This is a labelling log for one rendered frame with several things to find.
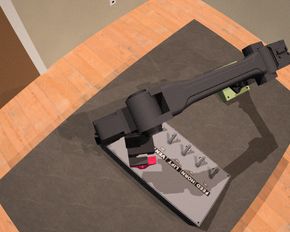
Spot grey switch console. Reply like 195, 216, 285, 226
100, 122, 231, 227

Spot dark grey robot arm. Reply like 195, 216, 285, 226
93, 40, 290, 149

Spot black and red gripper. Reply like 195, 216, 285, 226
127, 132, 157, 169

